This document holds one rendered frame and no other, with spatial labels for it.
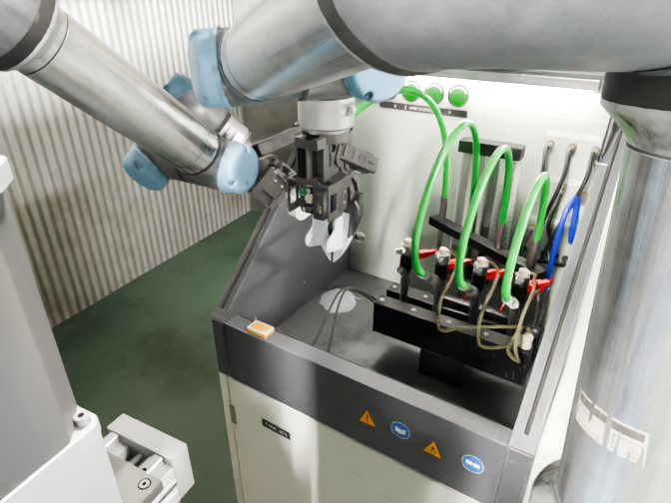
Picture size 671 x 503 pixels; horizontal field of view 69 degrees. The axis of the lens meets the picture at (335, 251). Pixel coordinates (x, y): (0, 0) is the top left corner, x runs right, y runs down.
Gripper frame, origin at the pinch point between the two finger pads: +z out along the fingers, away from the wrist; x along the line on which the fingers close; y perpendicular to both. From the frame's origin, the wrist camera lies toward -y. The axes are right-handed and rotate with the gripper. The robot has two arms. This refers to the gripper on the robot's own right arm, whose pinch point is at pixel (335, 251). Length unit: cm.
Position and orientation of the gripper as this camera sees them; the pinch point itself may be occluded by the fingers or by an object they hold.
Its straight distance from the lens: 77.9
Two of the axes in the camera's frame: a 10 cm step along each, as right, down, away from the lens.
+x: 8.4, 2.5, -4.7
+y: -5.4, 3.9, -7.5
